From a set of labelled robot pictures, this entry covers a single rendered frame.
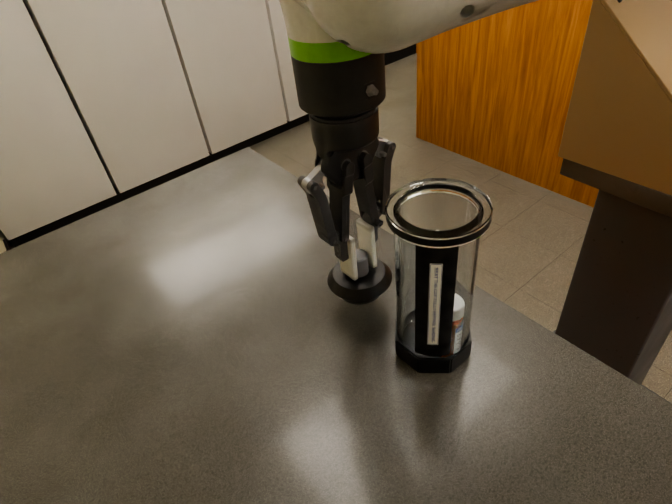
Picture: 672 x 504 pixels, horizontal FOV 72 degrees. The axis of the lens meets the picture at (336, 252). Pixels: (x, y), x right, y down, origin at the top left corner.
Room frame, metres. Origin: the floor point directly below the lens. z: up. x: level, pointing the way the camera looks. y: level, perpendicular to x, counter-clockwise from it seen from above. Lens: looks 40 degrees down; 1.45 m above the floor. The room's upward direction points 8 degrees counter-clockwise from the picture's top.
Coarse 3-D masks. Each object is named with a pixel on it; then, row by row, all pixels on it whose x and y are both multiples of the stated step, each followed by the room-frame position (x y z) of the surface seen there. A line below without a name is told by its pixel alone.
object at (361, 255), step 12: (360, 252) 0.48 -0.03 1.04; (336, 264) 0.50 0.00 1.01; (360, 264) 0.46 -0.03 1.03; (384, 264) 0.49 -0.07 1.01; (336, 276) 0.47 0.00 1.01; (348, 276) 0.47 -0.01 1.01; (360, 276) 0.46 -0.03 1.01; (372, 276) 0.46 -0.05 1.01; (384, 276) 0.46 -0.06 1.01; (336, 288) 0.45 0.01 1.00; (348, 288) 0.45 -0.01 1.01; (360, 288) 0.44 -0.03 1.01; (372, 288) 0.44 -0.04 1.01; (384, 288) 0.45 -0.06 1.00; (348, 300) 0.45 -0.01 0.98; (360, 300) 0.43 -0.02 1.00; (372, 300) 0.45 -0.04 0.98
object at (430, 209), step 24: (408, 192) 0.42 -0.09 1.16; (432, 192) 0.43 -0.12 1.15; (456, 192) 0.42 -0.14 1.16; (480, 192) 0.40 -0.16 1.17; (408, 216) 0.42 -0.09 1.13; (432, 216) 0.43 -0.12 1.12; (456, 216) 0.42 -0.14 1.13; (480, 216) 0.36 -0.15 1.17; (408, 264) 0.36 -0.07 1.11; (408, 288) 0.36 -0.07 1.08; (456, 288) 0.34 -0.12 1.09; (408, 312) 0.36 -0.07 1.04; (456, 312) 0.34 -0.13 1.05; (408, 336) 0.36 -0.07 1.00; (456, 336) 0.35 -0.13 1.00
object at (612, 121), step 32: (608, 0) 0.80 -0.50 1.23; (640, 0) 0.83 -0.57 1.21; (608, 32) 0.78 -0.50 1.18; (640, 32) 0.77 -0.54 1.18; (608, 64) 0.77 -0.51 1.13; (640, 64) 0.73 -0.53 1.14; (576, 96) 0.80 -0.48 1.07; (608, 96) 0.76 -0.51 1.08; (640, 96) 0.72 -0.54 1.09; (576, 128) 0.79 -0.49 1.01; (608, 128) 0.74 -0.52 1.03; (640, 128) 0.70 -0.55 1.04; (576, 160) 0.78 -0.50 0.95; (608, 160) 0.73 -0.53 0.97; (640, 160) 0.69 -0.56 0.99
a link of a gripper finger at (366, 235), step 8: (360, 224) 0.49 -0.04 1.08; (368, 224) 0.48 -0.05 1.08; (360, 232) 0.49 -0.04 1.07; (368, 232) 0.47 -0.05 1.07; (360, 240) 0.49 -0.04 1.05; (368, 240) 0.48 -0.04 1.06; (360, 248) 0.49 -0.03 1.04; (368, 248) 0.48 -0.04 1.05; (368, 256) 0.48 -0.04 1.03; (376, 256) 0.48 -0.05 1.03; (368, 264) 0.48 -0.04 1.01; (376, 264) 0.47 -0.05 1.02
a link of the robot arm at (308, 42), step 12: (288, 0) 0.45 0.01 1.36; (300, 0) 0.40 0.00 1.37; (288, 12) 0.45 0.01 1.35; (300, 12) 0.44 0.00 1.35; (288, 24) 0.46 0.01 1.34; (300, 24) 0.44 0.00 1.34; (312, 24) 0.43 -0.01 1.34; (288, 36) 0.47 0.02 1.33; (300, 36) 0.44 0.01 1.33; (312, 36) 0.44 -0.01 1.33; (324, 36) 0.43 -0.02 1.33; (300, 48) 0.45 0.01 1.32; (312, 48) 0.44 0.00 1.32; (324, 48) 0.43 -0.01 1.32; (336, 48) 0.43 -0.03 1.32; (348, 48) 0.43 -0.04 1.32; (300, 60) 0.45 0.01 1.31; (312, 60) 0.44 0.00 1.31; (324, 60) 0.43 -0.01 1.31; (336, 60) 0.43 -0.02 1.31; (348, 60) 0.43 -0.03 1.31
